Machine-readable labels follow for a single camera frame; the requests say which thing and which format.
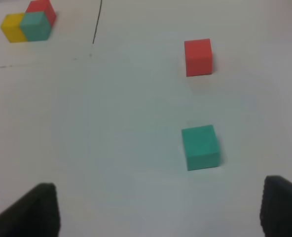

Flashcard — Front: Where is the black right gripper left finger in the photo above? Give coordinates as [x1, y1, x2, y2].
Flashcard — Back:
[0, 183, 61, 237]

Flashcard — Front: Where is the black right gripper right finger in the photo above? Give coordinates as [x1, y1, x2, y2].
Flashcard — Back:
[259, 175, 292, 237]

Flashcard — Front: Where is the template green cube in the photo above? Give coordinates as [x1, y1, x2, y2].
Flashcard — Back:
[20, 11, 52, 41]

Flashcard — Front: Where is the template yellow cube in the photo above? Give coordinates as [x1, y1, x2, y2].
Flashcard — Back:
[0, 13, 27, 43]

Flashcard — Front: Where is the template red cube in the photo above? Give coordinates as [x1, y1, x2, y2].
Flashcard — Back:
[26, 0, 57, 27]

